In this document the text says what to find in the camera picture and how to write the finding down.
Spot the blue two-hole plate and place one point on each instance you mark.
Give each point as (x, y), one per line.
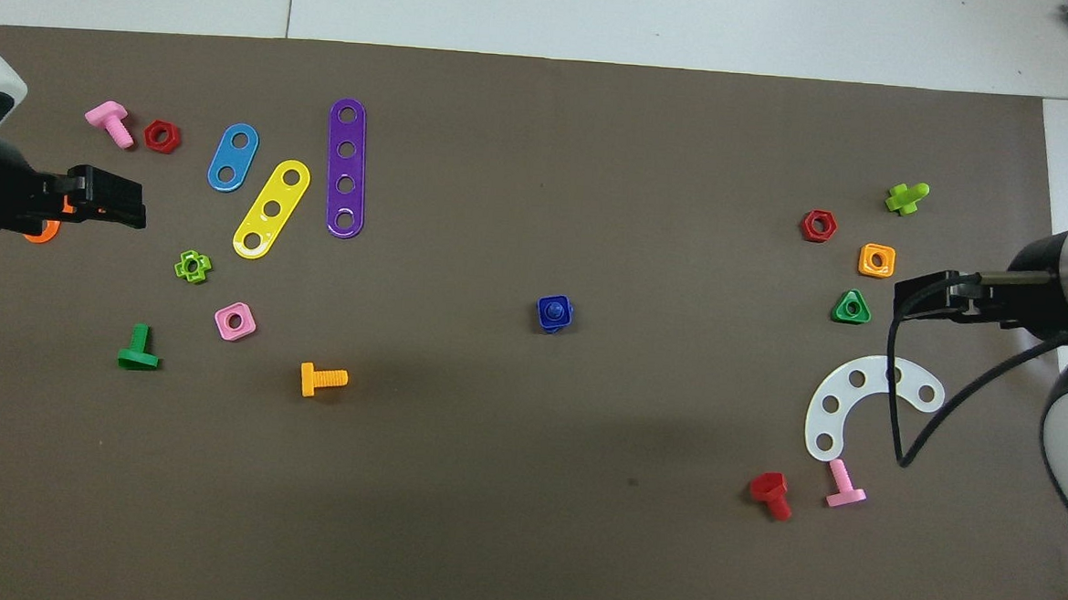
(234, 157)

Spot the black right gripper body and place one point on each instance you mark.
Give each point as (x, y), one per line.
(1037, 290)

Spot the blue square nut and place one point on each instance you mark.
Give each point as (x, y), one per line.
(567, 313)

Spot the orange heart-shaped plate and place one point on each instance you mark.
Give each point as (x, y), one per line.
(44, 234)

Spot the orange square nut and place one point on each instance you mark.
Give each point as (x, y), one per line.
(865, 251)

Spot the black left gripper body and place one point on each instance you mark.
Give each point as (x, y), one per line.
(0, 199)

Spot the lime green cross nut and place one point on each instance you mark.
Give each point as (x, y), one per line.
(180, 268)

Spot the white curved five-hole plate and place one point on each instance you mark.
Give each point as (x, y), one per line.
(843, 391)

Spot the orange plastic screw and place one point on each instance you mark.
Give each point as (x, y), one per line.
(329, 379)

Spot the red hexagon nut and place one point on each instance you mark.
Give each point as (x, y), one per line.
(150, 136)
(807, 226)

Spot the yellow three-hole plate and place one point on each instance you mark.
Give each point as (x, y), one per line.
(282, 193)

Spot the blue plastic screw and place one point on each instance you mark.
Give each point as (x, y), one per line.
(552, 312)

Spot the dark green plastic screw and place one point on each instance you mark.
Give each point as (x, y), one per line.
(139, 339)

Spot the green triangle nut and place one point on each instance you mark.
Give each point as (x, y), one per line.
(839, 315)

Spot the purple four-hole plate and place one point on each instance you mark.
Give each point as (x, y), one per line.
(346, 167)

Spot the pink plastic screw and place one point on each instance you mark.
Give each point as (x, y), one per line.
(108, 116)
(840, 476)

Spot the pink square nut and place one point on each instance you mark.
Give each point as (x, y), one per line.
(245, 331)

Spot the lime green cross-head screw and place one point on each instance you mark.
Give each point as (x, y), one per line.
(905, 200)

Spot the red plastic screw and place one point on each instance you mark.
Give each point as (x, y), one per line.
(769, 486)

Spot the brown table mat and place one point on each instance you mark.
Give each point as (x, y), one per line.
(524, 482)

